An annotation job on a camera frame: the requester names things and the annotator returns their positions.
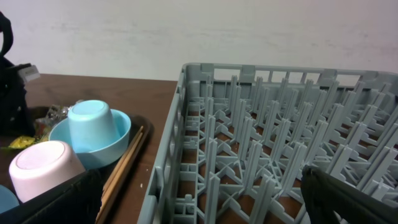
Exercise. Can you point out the light blue cup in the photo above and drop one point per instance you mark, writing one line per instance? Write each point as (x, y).
(92, 126)

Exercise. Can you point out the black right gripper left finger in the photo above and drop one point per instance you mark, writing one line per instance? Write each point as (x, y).
(75, 201)

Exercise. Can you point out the brown serving tray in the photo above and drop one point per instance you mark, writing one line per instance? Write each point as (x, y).
(136, 121)

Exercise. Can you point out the grey dishwasher rack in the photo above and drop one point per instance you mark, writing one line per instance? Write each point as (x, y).
(238, 136)

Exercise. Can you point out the wooden chopstick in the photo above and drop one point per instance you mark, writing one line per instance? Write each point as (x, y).
(108, 198)
(123, 159)

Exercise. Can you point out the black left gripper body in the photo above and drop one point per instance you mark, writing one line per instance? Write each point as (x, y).
(15, 115)

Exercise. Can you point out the yellow silver snack wrapper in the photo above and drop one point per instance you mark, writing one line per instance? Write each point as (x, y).
(45, 119)

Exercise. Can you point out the dark blue plate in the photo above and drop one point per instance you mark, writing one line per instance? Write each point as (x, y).
(7, 199)

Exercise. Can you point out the light blue bowl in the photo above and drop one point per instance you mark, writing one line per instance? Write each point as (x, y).
(90, 154)

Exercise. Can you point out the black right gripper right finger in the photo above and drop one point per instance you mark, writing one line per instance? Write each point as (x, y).
(327, 198)

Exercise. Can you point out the white cup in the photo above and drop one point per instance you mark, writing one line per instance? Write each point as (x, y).
(42, 167)

